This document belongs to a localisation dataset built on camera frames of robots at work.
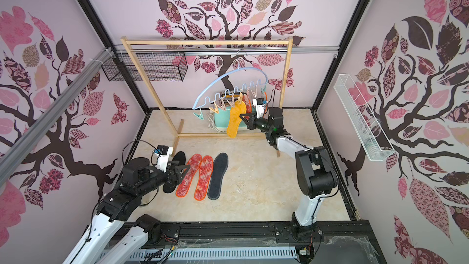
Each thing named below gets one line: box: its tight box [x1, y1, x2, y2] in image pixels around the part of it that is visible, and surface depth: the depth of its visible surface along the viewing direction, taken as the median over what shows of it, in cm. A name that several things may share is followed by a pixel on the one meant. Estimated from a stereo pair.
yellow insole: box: [225, 100, 247, 139], surface depth 88 cm
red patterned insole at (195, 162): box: [175, 153, 203, 198], surface depth 89 cm
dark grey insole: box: [207, 152, 230, 201], surface depth 93 cm
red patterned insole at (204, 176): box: [194, 155, 214, 202], surface depth 91 cm
